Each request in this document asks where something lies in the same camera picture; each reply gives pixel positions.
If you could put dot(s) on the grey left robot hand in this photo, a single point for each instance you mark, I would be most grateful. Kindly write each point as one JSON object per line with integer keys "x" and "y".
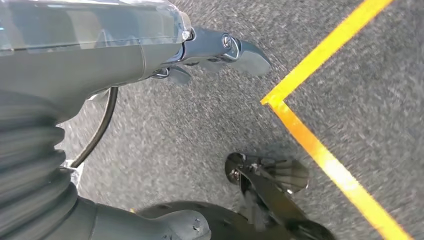
{"x": 82, "y": 59}

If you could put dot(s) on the dark robot left leg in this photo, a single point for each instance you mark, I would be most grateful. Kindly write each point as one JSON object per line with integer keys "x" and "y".
{"x": 265, "y": 198}

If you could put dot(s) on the yellow floor tape square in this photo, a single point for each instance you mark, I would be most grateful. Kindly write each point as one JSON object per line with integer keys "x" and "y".
{"x": 331, "y": 165}

